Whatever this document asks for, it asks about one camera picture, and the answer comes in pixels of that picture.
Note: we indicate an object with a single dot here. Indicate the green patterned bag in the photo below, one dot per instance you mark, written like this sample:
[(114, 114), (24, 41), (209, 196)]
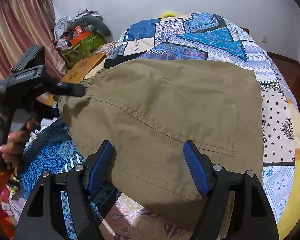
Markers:
[(82, 50)]

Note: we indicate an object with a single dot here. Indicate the pink striped curtain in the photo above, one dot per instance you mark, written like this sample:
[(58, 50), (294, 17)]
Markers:
[(20, 30)]

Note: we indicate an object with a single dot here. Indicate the yellow bed sheet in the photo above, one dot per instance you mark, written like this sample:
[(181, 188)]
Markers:
[(297, 180)]

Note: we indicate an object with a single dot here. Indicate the wooden bed post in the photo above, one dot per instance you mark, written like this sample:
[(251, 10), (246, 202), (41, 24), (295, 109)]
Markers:
[(245, 30)]

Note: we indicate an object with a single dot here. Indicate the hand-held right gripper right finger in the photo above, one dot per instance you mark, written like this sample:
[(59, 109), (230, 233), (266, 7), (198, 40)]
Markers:
[(196, 165)]

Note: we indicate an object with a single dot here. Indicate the grey long pillow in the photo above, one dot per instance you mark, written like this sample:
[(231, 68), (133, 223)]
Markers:
[(102, 27)]

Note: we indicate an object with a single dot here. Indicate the khaki pants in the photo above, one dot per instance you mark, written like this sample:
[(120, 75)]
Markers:
[(165, 117)]

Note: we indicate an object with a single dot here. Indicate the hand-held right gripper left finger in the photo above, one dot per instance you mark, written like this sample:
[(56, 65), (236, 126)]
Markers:
[(100, 165)]

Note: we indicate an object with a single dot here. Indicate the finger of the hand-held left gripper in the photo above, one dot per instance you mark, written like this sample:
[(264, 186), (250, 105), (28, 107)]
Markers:
[(46, 107), (71, 89)]

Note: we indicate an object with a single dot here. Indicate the black cloth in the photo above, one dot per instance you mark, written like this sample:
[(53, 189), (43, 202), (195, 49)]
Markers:
[(125, 60)]

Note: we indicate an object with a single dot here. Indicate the person's left hand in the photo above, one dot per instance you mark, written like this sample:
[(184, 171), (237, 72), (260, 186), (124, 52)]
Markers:
[(16, 145)]

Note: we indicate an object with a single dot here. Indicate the orange box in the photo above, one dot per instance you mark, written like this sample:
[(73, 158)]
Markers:
[(81, 38)]

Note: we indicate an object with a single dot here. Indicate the small wooden table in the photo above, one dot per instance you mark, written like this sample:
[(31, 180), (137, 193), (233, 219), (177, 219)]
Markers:
[(87, 67)]

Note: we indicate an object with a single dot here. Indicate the blue patchwork blanket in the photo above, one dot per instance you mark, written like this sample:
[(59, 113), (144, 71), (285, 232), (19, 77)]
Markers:
[(275, 130)]

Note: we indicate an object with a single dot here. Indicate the yellow hoop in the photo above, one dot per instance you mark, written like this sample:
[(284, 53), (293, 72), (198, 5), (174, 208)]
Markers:
[(169, 13)]

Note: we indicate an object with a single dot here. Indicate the wall socket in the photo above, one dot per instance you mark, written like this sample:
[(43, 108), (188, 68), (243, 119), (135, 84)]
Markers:
[(265, 39)]

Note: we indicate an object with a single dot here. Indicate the red box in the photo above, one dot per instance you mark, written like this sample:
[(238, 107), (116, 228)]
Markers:
[(79, 30)]

